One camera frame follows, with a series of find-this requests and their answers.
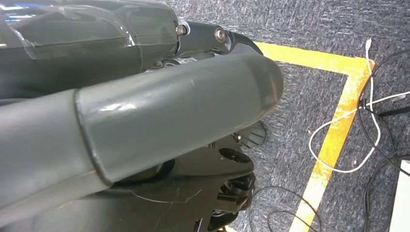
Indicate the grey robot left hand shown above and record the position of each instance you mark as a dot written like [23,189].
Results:
[166,115]

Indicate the yellow floor tape strip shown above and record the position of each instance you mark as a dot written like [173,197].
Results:
[309,58]
[230,229]
[335,134]

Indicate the black bar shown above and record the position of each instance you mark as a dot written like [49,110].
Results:
[395,111]

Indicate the small white label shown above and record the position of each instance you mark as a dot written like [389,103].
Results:
[399,98]

